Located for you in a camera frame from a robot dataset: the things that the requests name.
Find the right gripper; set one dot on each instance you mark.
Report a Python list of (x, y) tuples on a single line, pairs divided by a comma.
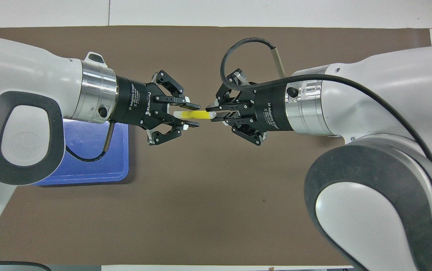
[(270, 109)]

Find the yellow highlighter pen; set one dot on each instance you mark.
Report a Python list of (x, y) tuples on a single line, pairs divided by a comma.
[(197, 114)]

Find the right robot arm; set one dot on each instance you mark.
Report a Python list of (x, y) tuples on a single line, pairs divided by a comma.
[(381, 113)]

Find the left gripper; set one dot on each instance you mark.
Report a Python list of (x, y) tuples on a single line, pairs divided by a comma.
[(137, 101)]

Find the blue plastic tray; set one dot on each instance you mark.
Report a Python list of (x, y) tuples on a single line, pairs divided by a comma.
[(99, 165)]

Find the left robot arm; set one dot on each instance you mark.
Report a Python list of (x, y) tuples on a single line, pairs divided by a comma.
[(31, 82)]

